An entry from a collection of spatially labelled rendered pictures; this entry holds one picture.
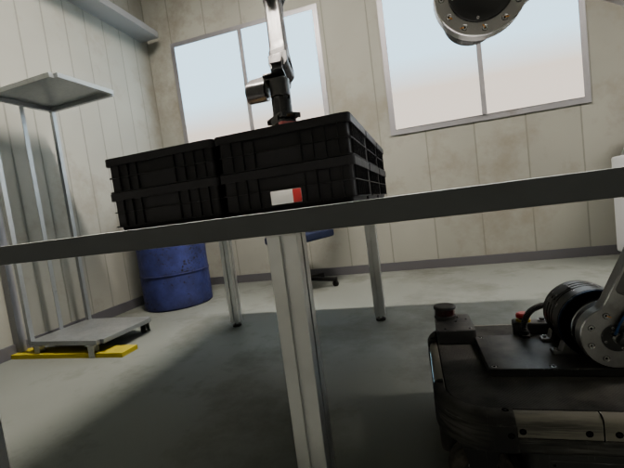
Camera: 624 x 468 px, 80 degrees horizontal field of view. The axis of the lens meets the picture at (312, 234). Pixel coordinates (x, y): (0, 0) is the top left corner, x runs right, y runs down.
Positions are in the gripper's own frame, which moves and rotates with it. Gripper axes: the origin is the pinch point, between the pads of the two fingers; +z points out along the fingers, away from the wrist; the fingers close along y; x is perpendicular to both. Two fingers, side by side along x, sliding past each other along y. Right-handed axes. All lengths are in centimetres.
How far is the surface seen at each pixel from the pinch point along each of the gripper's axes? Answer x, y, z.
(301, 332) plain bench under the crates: -19, 37, 41
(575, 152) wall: 290, -67, -3
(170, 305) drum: -16, -220, 83
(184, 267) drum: -1, -218, 54
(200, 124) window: 44, -294, -81
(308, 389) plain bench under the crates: -19, 37, 52
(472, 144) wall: 234, -119, -22
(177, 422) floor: -36, -40, 88
